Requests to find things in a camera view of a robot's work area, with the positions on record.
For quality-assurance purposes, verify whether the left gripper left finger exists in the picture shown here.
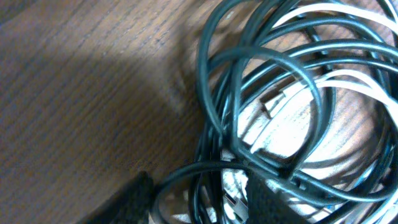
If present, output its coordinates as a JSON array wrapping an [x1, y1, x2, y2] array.
[[78, 171, 154, 224]]

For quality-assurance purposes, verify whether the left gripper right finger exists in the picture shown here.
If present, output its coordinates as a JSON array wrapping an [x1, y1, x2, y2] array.
[[246, 173, 307, 224]]

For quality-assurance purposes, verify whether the white USB cable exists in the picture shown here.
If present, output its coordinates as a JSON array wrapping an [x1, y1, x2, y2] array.
[[217, 2, 398, 224]]

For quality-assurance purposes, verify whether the black USB cable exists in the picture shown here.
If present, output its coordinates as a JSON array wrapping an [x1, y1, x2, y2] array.
[[149, 0, 398, 224]]

